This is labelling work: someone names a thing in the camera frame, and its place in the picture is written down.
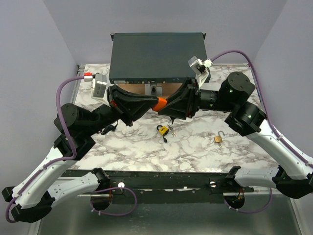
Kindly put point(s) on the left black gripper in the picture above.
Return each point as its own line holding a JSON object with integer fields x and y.
{"x": 134, "y": 105}

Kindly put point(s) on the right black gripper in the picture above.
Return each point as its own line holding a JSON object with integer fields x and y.
{"x": 182, "y": 104}

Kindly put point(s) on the orange padlock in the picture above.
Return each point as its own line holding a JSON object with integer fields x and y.
{"x": 162, "y": 102}

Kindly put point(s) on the yellow padlock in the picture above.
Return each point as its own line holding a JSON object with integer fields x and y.
{"x": 163, "y": 130}

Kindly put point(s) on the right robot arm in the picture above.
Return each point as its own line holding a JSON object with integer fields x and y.
{"x": 293, "y": 177}

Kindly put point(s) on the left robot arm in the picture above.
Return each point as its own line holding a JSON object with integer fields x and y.
{"x": 35, "y": 197}

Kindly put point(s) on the wooden board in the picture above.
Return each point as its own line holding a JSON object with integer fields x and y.
{"x": 167, "y": 89}

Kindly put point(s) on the brass padlock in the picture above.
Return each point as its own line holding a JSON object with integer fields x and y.
{"x": 218, "y": 138}

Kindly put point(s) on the grey metal lock mount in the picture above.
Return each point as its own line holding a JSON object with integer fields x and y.
{"x": 153, "y": 89}

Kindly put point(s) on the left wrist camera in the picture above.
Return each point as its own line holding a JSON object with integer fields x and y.
{"x": 98, "y": 87}

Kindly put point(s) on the dark green network switch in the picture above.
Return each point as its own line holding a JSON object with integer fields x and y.
{"x": 142, "y": 58}

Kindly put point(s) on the black metal base rail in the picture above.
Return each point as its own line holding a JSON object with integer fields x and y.
{"x": 172, "y": 187}

